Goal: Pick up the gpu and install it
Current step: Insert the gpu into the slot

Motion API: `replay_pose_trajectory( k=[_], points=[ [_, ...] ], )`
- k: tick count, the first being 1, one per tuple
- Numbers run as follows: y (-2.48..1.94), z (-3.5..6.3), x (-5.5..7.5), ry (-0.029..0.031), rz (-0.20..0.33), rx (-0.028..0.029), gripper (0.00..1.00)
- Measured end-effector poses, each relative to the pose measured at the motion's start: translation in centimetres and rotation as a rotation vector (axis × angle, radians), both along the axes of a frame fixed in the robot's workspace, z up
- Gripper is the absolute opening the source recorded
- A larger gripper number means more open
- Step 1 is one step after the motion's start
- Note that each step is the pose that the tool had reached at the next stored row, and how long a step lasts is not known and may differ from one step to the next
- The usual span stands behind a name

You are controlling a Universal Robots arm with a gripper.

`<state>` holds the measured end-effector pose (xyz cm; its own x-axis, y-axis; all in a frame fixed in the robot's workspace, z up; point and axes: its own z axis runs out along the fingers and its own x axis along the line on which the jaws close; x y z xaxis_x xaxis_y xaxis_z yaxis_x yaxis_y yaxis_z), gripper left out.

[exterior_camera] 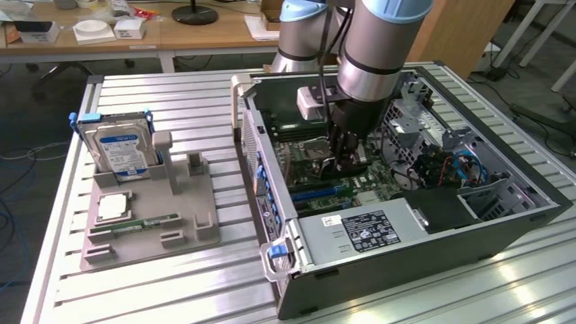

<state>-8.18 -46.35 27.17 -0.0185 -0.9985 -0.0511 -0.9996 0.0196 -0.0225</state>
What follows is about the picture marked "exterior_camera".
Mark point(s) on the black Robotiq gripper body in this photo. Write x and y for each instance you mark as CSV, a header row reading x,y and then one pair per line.
x,y
358,116

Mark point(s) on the graphics card with silver bracket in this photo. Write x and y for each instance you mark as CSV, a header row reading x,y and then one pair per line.
x,y
349,175

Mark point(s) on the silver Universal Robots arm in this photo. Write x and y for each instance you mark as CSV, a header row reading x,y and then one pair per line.
x,y
374,50

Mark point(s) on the CPU socket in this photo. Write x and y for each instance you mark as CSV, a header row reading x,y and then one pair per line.
x,y
315,146

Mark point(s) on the silver metal disk bay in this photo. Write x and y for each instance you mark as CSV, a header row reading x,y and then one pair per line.
x,y
405,128

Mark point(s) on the black RAM slot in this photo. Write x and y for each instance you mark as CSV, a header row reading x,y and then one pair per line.
x,y
311,185
297,135
289,127

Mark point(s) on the green motherboard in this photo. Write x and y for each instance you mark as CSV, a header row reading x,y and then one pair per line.
x,y
378,182

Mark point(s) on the silver chipset heat sink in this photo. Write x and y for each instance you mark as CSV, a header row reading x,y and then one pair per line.
x,y
370,198

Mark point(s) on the black power connector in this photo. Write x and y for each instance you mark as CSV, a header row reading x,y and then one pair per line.
x,y
426,168

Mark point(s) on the grey power supply unit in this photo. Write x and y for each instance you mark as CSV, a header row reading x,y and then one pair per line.
x,y
325,243

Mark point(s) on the white paper stack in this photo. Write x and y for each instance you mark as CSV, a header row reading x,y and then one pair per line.
x,y
261,30

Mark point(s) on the wooden cabinet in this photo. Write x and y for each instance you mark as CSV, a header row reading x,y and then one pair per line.
x,y
473,40

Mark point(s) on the white box with red button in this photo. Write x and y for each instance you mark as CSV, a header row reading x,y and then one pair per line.
x,y
491,59

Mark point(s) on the blue case latch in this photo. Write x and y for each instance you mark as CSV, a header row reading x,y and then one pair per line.
x,y
275,252

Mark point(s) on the brown cardboard box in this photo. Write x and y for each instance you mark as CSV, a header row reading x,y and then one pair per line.
x,y
270,13

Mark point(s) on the open black PC case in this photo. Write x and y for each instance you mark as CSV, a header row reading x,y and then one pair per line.
x,y
405,270

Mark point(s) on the light wooden desk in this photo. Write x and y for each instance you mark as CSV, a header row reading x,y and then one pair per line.
x,y
63,47
217,37

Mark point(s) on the grey plastic parts rack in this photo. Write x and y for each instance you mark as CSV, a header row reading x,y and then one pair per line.
x,y
181,202

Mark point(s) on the black round lamp base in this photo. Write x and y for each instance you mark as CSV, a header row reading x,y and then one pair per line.
x,y
195,17

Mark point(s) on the green RAM stick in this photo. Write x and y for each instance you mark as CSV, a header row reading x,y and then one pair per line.
x,y
135,224

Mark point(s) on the silver CPU chip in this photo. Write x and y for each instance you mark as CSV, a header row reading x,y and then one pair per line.
x,y
113,206

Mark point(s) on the red packet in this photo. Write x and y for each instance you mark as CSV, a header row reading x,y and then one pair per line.
x,y
146,14

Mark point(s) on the small white labelled box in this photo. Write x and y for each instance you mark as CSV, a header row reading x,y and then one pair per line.
x,y
130,29

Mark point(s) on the white round holder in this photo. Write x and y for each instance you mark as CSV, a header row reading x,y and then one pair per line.
x,y
93,32

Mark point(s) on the white tape roll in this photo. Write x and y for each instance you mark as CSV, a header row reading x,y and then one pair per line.
x,y
86,3

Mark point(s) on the grey cup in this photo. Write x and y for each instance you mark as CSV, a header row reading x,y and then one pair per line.
x,y
66,4

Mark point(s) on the white box with black lid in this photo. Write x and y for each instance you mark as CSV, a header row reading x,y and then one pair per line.
x,y
38,35

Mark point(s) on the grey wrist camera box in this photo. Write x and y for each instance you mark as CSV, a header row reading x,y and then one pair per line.
x,y
311,104

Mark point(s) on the grey metal drive bracket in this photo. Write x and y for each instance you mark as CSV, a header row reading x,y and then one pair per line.
x,y
486,202

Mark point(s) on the white metal table frame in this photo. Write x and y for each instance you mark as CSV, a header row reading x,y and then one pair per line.
x,y
513,35

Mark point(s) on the hard disk with blue bracket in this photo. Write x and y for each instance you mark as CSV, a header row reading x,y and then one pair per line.
x,y
119,148

